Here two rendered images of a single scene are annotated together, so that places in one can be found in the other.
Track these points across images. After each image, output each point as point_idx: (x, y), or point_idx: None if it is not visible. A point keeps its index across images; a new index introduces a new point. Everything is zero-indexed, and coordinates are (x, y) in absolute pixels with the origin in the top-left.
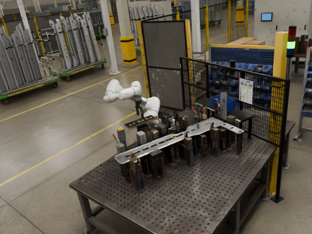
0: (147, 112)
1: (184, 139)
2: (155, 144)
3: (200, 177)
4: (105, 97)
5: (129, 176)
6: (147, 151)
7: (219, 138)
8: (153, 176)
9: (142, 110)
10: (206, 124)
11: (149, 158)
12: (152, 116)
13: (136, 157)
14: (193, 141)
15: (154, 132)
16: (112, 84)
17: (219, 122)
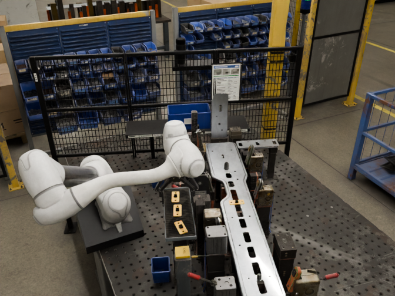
0: (116, 192)
1: (260, 194)
2: None
3: (304, 235)
4: (56, 208)
5: None
6: (263, 251)
7: (247, 168)
8: (284, 287)
9: (195, 182)
10: (222, 157)
11: (281, 259)
12: (170, 190)
13: (301, 270)
14: None
15: (218, 214)
16: (46, 164)
17: (230, 145)
